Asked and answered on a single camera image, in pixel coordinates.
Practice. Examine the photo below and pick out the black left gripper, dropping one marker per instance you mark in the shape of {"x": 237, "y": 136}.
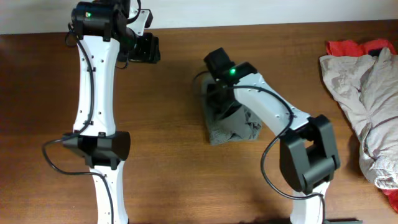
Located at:
{"x": 148, "y": 48}

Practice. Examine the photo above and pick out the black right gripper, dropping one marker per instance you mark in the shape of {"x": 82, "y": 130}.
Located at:
{"x": 222, "y": 101}

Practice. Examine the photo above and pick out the grey cotton shorts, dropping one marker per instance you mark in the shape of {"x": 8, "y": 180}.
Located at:
{"x": 242, "y": 125}

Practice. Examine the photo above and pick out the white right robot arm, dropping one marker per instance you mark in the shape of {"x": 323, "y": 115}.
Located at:
{"x": 236, "y": 100}

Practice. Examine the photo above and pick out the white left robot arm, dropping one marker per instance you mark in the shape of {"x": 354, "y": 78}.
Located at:
{"x": 106, "y": 33}

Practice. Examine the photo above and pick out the red cloth garment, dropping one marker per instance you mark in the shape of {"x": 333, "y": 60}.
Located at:
{"x": 353, "y": 49}

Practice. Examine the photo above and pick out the beige cloth garment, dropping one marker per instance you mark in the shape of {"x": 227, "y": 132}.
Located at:
{"x": 365, "y": 88}

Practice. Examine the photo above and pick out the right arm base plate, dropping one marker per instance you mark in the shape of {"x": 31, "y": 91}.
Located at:
{"x": 343, "y": 221}

